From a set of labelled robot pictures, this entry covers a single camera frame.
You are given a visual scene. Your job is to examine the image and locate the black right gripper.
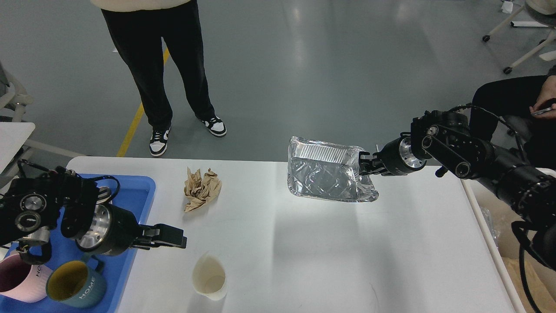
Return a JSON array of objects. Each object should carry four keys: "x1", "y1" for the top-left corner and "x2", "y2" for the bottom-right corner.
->
[{"x1": 359, "y1": 136, "x2": 427, "y2": 176}]

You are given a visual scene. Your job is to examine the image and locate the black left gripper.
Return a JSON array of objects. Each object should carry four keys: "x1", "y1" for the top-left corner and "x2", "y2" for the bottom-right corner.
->
[{"x1": 76, "y1": 203, "x2": 187, "y2": 256}]

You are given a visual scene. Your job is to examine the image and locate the aluminium foil tray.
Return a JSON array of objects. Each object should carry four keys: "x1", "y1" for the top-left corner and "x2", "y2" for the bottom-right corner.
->
[{"x1": 287, "y1": 136, "x2": 379, "y2": 203}]

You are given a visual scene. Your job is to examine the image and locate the brown paper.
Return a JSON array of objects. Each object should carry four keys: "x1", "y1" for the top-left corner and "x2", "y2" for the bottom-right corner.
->
[{"x1": 183, "y1": 168, "x2": 222, "y2": 212}]

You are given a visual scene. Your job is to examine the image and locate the white paper cup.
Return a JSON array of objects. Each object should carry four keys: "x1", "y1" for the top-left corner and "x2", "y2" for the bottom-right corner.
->
[{"x1": 192, "y1": 252, "x2": 228, "y2": 301}]

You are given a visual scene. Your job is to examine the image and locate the teal mug yellow inside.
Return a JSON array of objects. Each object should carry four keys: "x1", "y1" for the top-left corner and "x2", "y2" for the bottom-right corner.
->
[{"x1": 45, "y1": 253, "x2": 107, "y2": 309}]

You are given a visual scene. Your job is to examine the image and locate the square stainless steel tin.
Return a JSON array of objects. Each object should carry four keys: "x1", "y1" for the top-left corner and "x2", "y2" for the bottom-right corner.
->
[{"x1": 96, "y1": 186, "x2": 113, "y2": 205}]

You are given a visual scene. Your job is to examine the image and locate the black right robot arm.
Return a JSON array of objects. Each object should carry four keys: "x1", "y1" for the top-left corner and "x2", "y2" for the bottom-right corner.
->
[{"x1": 359, "y1": 106, "x2": 556, "y2": 313}]

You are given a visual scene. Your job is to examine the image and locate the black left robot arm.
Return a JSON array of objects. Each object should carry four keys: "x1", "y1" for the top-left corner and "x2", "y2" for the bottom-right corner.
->
[{"x1": 1, "y1": 159, "x2": 187, "y2": 265}]

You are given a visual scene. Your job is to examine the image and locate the blue plastic tray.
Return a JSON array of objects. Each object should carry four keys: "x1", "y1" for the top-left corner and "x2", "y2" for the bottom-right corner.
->
[{"x1": 0, "y1": 176, "x2": 156, "y2": 313}]

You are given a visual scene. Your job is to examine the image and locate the white plastic bin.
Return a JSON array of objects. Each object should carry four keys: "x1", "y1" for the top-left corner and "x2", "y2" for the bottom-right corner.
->
[{"x1": 461, "y1": 180, "x2": 556, "y2": 313}]

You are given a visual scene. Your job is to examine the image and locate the pink mug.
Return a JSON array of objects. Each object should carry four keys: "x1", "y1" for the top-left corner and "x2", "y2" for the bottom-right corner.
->
[{"x1": 0, "y1": 252, "x2": 53, "y2": 303}]

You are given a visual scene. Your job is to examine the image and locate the seated person in black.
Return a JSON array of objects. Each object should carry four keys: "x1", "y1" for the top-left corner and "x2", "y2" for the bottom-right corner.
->
[{"x1": 469, "y1": 66, "x2": 556, "y2": 170}]

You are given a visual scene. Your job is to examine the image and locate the smartphone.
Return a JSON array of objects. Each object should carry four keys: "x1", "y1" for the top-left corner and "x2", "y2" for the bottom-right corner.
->
[{"x1": 530, "y1": 107, "x2": 555, "y2": 116}]

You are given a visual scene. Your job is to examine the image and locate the white side table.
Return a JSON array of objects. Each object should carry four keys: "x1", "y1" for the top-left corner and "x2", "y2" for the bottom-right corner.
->
[{"x1": 0, "y1": 122, "x2": 84, "y2": 172}]

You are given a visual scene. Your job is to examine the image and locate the grey office chair left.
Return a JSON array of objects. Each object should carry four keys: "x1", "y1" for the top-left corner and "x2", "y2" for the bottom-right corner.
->
[{"x1": 0, "y1": 64, "x2": 34, "y2": 122}]

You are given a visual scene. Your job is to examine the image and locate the standing person in black trousers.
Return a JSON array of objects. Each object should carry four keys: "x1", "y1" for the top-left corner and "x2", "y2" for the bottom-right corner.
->
[{"x1": 92, "y1": 0, "x2": 227, "y2": 157}]

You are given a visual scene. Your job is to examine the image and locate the white office chair right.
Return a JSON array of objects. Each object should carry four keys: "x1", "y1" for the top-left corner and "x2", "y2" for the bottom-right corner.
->
[{"x1": 481, "y1": 0, "x2": 556, "y2": 75}]

